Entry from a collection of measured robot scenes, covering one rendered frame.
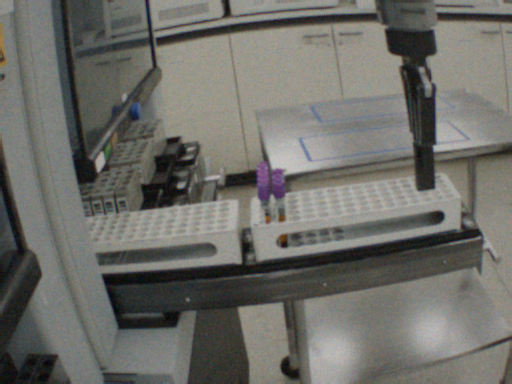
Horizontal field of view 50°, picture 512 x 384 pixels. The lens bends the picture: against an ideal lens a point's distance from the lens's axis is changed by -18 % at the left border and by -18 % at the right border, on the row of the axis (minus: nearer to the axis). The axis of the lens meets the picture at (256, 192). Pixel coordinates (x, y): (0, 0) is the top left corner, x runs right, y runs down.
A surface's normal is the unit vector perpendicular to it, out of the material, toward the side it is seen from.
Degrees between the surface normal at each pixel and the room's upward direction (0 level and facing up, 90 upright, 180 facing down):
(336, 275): 90
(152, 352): 0
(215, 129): 90
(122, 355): 0
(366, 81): 90
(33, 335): 90
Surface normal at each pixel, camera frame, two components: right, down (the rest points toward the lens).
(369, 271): 0.00, 0.38
